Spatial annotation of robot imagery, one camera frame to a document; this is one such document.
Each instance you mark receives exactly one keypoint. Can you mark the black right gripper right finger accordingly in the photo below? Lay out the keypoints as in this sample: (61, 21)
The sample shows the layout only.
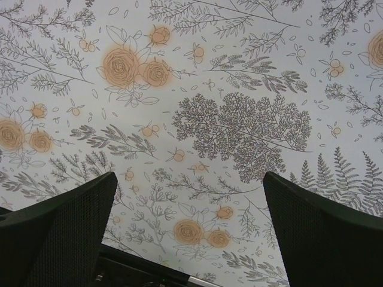
(323, 243)

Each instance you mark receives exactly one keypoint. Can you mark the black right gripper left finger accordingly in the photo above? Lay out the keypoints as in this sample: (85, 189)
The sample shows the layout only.
(56, 242)

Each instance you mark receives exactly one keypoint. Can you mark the floral patterned table mat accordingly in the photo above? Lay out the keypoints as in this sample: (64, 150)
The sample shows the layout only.
(190, 103)

